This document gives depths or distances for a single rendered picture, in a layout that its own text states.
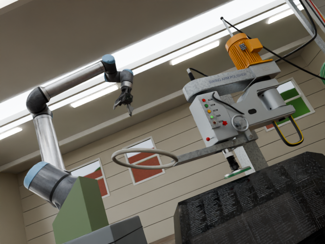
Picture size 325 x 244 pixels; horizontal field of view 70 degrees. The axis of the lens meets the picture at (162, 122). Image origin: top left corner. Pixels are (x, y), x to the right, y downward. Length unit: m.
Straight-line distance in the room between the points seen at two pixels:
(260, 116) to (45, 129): 1.64
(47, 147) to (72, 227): 0.60
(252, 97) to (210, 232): 1.17
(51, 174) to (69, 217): 0.24
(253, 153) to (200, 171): 5.51
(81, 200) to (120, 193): 7.50
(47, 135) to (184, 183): 6.83
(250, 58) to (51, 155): 1.89
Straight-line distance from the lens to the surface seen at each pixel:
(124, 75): 1.82
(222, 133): 1.85
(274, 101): 2.30
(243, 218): 1.66
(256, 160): 2.74
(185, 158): 1.73
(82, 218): 1.09
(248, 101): 2.12
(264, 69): 2.39
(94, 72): 1.71
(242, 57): 2.47
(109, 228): 0.95
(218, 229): 1.66
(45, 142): 1.58
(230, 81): 2.14
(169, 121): 8.52
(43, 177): 1.24
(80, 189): 1.10
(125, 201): 8.51
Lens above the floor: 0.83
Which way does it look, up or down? 19 degrees up
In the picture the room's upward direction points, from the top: 22 degrees counter-clockwise
